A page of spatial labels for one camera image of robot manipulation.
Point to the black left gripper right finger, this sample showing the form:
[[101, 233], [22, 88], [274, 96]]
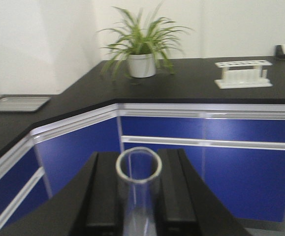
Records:
[[187, 206]]

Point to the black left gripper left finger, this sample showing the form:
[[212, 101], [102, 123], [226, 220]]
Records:
[[87, 206]]

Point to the tall clear glass test tube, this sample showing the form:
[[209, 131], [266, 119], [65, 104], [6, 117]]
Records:
[[138, 171]]

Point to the grey metal tray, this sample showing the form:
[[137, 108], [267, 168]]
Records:
[[23, 104]]

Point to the blue lab cabinet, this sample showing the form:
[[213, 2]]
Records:
[[237, 149]]

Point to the white test tube rack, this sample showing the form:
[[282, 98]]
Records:
[[243, 74]]

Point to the green potted spider plant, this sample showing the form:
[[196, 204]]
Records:
[[144, 45]]

